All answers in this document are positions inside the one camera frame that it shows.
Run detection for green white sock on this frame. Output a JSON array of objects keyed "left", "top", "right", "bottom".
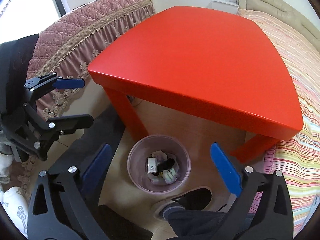
[{"left": 162, "top": 168, "right": 177, "bottom": 185}]

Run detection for black cloth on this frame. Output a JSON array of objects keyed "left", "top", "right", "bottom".
[{"left": 157, "top": 158, "right": 176, "bottom": 173}]

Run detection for white cardboard box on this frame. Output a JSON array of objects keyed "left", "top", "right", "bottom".
[{"left": 146, "top": 157, "right": 158, "bottom": 173}]

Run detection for pink trash bin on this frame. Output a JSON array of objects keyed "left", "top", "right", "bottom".
[{"left": 127, "top": 135, "right": 191, "bottom": 195}]

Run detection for pink quilted sofa cover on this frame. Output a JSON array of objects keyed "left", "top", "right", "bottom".
[{"left": 27, "top": 0, "right": 156, "bottom": 120}]

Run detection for clear plastic bin liner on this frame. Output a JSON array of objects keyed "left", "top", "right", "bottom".
[{"left": 146, "top": 151, "right": 181, "bottom": 186}]

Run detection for person leg dark trousers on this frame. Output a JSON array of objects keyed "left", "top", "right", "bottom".
[{"left": 159, "top": 203, "right": 227, "bottom": 239}]

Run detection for bed with striped sheet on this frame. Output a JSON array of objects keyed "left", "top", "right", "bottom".
[{"left": 238, "top": 9, "right": 319, "bottom": 237}]

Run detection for window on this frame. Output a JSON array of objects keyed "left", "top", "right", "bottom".
[{"left": 0, "top": 0, "right": 126, "bottom": 45}]

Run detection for red table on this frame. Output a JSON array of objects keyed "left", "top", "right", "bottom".
[{"left": 88, "top": 6, "right": 300, "bottom": 163}]

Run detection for white nightstand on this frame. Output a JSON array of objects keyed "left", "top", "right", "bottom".
[{"left": 207, "top": 0, "right": 239, "bottom": 15}]

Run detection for beige padded headboard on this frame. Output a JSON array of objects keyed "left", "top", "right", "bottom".
[{"left": 237, "top": 0, "right": 319, "bottom": 50}]

